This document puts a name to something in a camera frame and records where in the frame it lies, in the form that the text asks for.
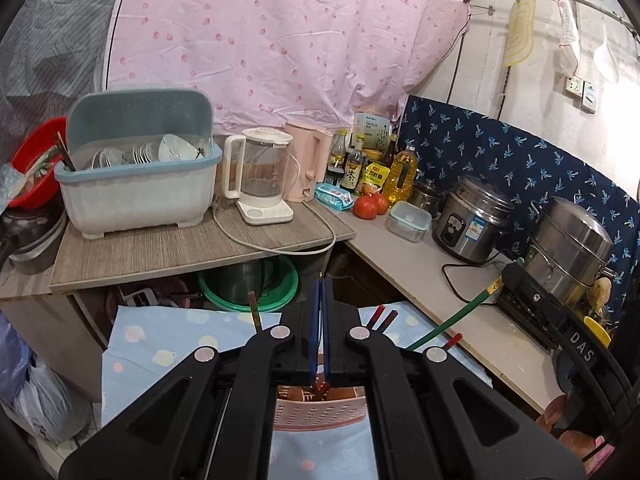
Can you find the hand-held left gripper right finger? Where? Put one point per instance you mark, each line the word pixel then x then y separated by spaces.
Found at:
pixel 327 332

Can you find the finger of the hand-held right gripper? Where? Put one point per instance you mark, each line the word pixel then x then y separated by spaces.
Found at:
pixel 535 300

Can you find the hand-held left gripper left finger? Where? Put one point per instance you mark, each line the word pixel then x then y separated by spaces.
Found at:
pixel 313 332

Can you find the maroon chopstick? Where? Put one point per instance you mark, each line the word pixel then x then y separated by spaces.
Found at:
pixel 255 312
pixel 320 391

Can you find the patterned dark red chopstick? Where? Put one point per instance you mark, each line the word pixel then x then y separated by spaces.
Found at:
pixel 389 320

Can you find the pink perforated utensil basket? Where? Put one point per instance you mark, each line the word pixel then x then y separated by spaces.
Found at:
pixel 320 412

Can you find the green chopstick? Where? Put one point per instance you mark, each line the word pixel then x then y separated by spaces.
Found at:
pixel 450 320

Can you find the person's right hand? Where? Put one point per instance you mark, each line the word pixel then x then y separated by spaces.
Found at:
pixel 562 420

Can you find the yellow bowl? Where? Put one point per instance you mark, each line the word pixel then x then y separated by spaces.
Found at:
pixel 597 332

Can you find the green plastic basin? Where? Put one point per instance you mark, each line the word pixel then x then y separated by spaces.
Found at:
pixel 280 290

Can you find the yellow loofah sponge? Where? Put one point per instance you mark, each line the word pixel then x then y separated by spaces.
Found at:
pixel 599 295

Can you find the large steel steamer pot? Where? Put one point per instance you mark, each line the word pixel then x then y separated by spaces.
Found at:
pixel 570 245

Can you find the steel pot under table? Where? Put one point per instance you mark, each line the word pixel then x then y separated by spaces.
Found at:
pixel 237 282

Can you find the steel rice cooker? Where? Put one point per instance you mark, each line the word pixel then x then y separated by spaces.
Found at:
pixel 472 220

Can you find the red tomato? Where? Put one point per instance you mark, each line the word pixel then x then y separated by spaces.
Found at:
pixel 382 202
pixel 366 206

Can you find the blue wipes packet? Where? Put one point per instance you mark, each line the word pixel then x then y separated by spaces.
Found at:
pixel 334 196

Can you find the clear teal-lidded food container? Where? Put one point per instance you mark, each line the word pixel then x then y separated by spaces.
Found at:
pixel 409 221

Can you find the small steel pot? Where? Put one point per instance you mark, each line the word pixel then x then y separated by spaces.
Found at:
pixel 426 197

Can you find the light blue dotted cloth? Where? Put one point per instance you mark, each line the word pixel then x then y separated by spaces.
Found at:
pixel 160 340

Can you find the white glass kettle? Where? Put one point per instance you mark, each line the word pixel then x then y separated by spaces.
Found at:
pixel 260 180

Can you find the yellow seasoning packet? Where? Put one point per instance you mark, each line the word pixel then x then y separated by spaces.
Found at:
pixel 376 176

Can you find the dark soy sauce bottle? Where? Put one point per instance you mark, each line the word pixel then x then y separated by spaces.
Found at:
pixel 354 167

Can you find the yellow cooking oil bottle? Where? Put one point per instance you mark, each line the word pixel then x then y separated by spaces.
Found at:
pixel 400 177

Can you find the pink electric kettle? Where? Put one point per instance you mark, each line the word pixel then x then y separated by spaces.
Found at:
pixel 307 160

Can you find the yellow-label sauce bottle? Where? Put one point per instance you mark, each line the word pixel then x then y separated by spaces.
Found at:
pixel 337 157

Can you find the dark vinegar bottle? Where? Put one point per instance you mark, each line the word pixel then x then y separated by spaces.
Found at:
pixel 389 150

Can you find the white and green carton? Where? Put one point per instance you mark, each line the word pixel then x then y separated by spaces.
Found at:
pixel 372 130

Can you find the blue-grey lidded dish bin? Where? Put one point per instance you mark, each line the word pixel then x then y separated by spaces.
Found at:
pixel 135 200

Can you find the stack of white dishes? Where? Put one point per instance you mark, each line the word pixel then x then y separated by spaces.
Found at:
pixel 150 152

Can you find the white hanging strainer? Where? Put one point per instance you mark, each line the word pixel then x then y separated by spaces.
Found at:
pixel 607 60

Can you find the white hanging mesh cloth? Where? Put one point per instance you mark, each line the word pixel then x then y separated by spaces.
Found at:
pixel 569 35

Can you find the yellow hanging cutting board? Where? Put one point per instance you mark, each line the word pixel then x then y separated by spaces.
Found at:
pixel 519 30

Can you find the translucent plastic bag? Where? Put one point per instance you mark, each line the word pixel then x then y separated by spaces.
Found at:
pixel 45 390

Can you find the pink dotted curtain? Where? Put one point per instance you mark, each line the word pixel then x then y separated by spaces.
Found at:
pixel 280 40

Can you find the black frying pan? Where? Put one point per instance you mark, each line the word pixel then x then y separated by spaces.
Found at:
pixel 30 240

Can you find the dark brown chopstick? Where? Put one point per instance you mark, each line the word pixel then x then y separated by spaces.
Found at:
pixel 64 152
pixel 70 157

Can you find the red plastic basin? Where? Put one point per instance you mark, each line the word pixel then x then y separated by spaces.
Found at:
pixel 37 170

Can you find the grey striped cloth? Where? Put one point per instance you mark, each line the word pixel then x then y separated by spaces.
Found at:
pixel 45 40

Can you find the navy printed wall cloth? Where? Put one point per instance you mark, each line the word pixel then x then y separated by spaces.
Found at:
pixel 500 145

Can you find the white wall switch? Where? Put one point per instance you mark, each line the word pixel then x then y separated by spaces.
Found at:
pixel 590 96

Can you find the white wall socket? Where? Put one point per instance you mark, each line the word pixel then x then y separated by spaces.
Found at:
pixel 575 85

